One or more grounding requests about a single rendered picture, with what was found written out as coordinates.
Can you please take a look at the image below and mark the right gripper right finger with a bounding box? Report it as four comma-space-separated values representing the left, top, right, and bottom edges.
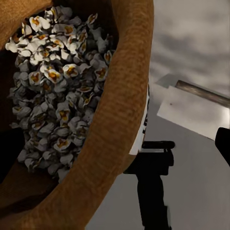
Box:
215, 127, 230, 165

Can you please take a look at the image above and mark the popcorn bag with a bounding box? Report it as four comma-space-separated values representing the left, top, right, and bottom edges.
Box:
0, 0, 154, 230

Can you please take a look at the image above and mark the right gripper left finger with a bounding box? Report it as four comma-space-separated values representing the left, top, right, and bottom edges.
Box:
0, 127, 26, 185

